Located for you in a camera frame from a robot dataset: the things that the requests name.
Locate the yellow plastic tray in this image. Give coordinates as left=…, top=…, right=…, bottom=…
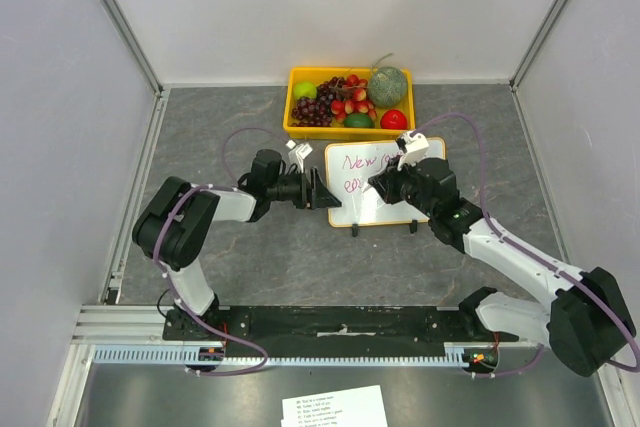
left=283, top=67, right=416, bottom=141

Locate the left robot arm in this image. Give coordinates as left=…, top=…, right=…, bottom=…
left=132, top=144, right=342, bottom=340

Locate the red tomato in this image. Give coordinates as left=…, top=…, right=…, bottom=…
left=380, top=109, right=408, bottom=131

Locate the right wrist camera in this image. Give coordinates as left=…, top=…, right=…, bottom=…
left=396, top=131, right=429, bottom=171

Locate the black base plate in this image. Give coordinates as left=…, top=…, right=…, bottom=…
left=162, top=304, right=519, bottom=359

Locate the yellow framed whiteboard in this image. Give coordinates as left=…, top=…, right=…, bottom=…
left=324, top=140, right=428, bottom=229

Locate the green apple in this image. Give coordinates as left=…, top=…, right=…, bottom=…
left=292, top=81, right=317, bottom=100

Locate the green avocado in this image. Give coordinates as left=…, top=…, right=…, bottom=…
left=343, top=113, right=375, bottom=129

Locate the white printed paper sheet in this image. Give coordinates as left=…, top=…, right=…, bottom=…
left=281, top=385, right=388, bottom=427

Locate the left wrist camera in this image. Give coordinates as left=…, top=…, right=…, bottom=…
left=285, top=139, right=313, bottom=173

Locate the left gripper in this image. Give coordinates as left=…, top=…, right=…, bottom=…
left=267, top=167, right=341, bottom=210

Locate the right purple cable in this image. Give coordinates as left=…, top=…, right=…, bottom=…
left=407, top=113, right=640, bottom=379

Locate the red grape bunch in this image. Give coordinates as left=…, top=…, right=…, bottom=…
left=328, top=74, right=377, bottom=126

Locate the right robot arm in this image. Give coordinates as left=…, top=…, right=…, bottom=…
left=368, top=158, right=639, bottom=377

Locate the grey slotted cable duct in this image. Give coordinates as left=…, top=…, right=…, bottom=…
left=93, top=345, right=472, bottom=368

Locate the dark purple grape bunch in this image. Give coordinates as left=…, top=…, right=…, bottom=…
left=291, top=77, right=334, bottom=127

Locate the green netted melon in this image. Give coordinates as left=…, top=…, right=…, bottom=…
left=367, top=53, right=409, bottom=108

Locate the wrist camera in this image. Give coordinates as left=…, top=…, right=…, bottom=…
left=285, top=139, right=313, bottom=173
left=396, top=131, right=429, bottom=171

